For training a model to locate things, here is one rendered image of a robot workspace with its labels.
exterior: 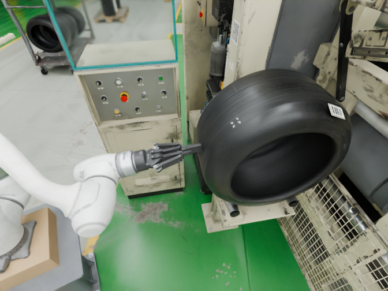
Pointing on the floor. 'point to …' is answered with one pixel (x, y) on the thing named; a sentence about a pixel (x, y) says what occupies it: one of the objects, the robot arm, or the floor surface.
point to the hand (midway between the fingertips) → (191, 149)
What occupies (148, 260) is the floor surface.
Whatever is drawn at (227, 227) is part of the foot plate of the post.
